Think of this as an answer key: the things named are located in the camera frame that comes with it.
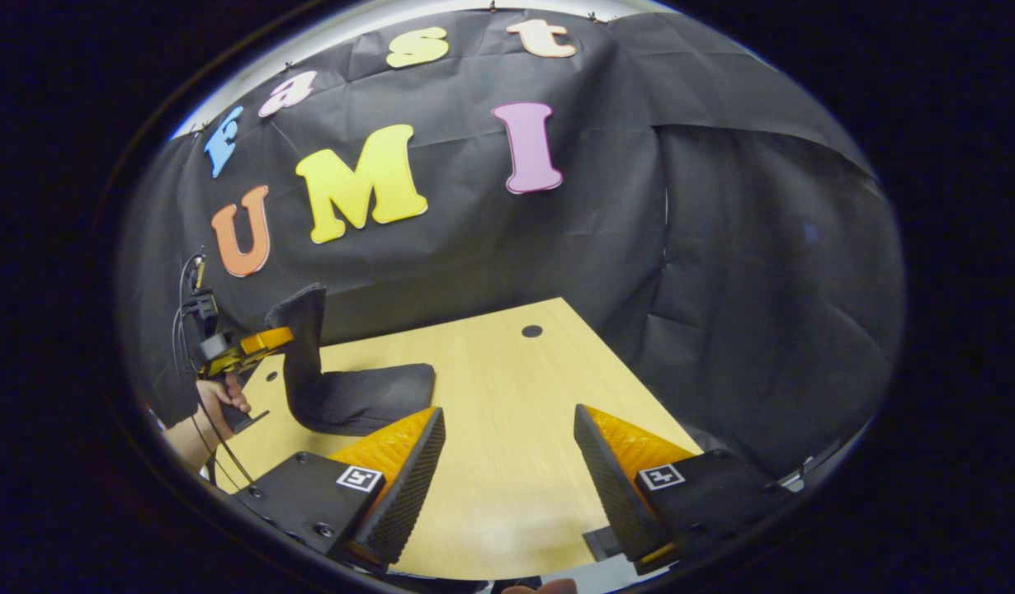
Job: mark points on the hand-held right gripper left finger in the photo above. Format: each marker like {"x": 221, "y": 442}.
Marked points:
{"x": 400, "y": 487}

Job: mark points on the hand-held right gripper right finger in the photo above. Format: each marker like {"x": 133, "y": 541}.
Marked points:
{"x": 615, "y": 487}

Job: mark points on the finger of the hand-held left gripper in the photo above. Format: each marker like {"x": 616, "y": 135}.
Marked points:
{"x": 231, "y": 363}
{"x": 264, "y": 339}

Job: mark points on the dark jeans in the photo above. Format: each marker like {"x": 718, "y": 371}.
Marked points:
{"x": 351, "y": 400}

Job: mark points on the row of black cloth clips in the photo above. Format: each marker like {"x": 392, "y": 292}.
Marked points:
{"x": 592, "y": 16}

